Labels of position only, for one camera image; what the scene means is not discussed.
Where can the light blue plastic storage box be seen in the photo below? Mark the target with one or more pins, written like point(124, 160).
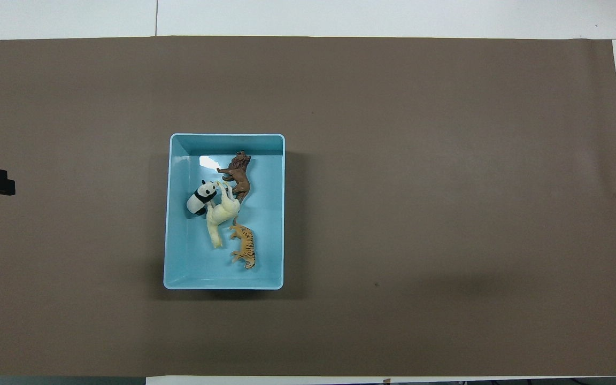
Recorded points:
point(190, 262)

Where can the orange striped tiger toy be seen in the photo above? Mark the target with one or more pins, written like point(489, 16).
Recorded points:
point(246, 246)

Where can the brown lion toy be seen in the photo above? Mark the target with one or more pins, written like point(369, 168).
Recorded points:
point(239, 179)

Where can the brown paper table mat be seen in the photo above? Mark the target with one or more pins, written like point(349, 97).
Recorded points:
point(447, 214)

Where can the black and white panda toy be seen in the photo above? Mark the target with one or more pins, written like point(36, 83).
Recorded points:
point(197, 202)

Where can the cream white horse toy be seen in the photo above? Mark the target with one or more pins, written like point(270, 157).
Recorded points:
point(220, 214)

